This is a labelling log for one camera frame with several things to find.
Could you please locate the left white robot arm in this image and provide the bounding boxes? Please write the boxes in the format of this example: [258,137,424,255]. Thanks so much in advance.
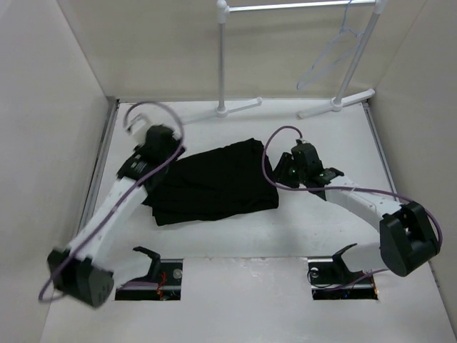
[47,125,185,308]

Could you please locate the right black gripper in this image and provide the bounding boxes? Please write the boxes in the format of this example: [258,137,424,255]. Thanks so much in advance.
[268,152,308,189]

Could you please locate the light blue wire hanger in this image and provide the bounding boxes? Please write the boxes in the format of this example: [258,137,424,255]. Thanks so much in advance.
[296,1,365,90]

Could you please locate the white clothes rack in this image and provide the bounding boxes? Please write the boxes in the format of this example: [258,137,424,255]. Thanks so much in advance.
[189,0,387,124]

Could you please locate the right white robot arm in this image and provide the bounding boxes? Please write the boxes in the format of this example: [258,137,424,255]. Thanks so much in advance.
[273,140,441,277]

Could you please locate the black trousers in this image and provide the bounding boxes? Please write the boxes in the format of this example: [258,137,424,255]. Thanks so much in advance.
[144,139,279,226]

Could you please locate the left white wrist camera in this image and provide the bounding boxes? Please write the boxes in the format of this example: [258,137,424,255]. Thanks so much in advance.
[126,113,151,144]

